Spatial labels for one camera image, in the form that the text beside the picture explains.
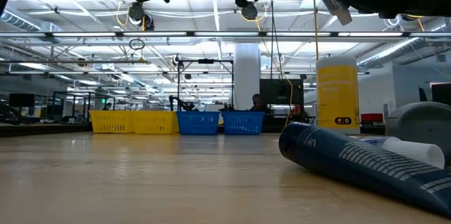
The dark monitor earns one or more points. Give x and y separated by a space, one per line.
442 93

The black screen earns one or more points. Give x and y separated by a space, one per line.
282 92

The white blue toothpaste tube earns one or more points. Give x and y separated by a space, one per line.
415 150

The black overhead camera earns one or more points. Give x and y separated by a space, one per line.
249 11
136 12

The yellow wipes canister white lid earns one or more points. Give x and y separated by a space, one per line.
337 97

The red box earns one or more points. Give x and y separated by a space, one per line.
371 117

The yellow plastic basket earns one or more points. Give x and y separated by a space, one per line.
155 122
112 122

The blue plastic basket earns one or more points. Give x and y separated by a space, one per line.
243 123
198 123

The person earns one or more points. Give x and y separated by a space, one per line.
256 102

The black background rig frame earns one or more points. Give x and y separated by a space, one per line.
206 61

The white building column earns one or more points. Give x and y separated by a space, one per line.
247 76

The dark blue tube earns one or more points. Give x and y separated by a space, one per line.
352 160

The dark oval toiletry container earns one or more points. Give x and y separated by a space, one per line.
419 120

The long overhead light bar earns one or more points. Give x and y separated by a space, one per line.
225 34

